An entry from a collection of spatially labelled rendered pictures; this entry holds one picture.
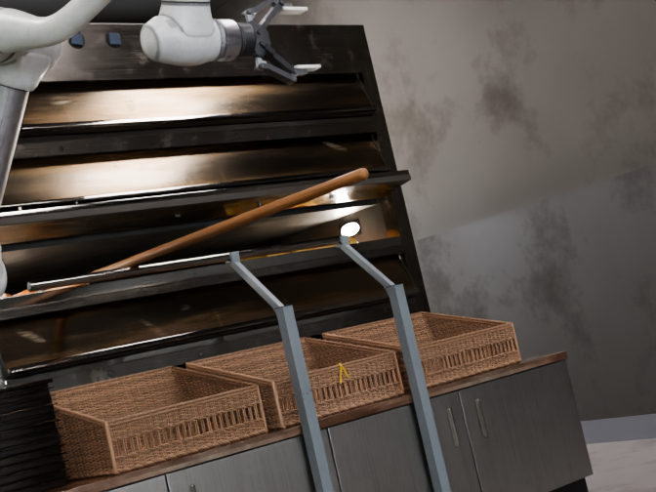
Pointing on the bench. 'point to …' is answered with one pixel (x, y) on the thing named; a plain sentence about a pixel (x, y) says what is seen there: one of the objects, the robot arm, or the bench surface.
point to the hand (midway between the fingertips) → (307, 39)
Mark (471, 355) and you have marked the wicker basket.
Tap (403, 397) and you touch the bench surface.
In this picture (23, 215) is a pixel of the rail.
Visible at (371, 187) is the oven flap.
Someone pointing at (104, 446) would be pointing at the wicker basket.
